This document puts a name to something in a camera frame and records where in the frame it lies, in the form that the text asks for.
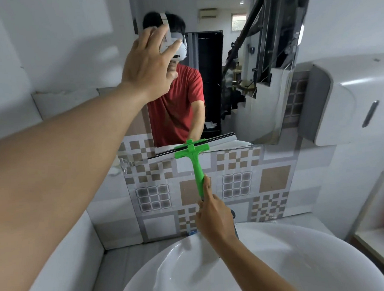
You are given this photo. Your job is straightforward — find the dark faucet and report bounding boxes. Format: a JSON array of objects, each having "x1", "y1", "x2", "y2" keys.
[{"x1": 230, "y1": 209, "x2": 240, "y2": 240}]

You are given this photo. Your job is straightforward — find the wall mirror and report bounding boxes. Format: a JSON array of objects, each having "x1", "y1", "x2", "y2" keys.
[{"x1": 129, "y1": 0, "x2": 324, "y2": 160}]

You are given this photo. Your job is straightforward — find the person's right forearm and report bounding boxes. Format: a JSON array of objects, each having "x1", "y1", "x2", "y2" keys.
[{"x1": 214, "y1": 231, "x2": 303, "y2": 291}]

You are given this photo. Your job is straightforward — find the small clear wall hook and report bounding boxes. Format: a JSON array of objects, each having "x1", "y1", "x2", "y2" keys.
[{"x1": 119, "y1": 156, "x2": 136, "y2": 174}]

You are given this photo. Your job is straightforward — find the green window squeegee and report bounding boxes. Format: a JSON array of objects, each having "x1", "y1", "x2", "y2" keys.
[{"x1": 146, "y1": 133, "x2": 241, "y2": 206}]

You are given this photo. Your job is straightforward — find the white round sink basin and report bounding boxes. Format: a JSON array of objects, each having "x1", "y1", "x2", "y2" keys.
[{"x1": 110, "y1": 214, "x2": 384, "y2": 291}]

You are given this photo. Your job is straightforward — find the person's left hand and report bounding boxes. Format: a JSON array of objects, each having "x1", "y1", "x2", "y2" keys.
[{"x1": 116, "y1": 23, "x2": 187, "y2": 105}]

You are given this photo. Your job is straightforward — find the white paper towel dispenser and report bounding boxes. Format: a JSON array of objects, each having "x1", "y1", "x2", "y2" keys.
[{"x1": 293, "y1": 53, "x2": 384, "y2": 148}]

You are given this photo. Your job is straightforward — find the person's right hand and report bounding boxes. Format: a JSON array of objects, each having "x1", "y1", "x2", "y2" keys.
[{"x1": 192, "y1": 173, "x2": 239, "y2": 248}]

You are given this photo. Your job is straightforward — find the white side counter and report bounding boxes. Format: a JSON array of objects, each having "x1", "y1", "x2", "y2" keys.
[{"x1": 350, "y1": 226, "x2": 384, "y2": 282}]

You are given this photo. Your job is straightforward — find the person's left forearm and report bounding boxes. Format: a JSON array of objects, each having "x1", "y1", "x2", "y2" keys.
[{"x1": 0, "y1": 81, "x2": 162, "y2": 291}]

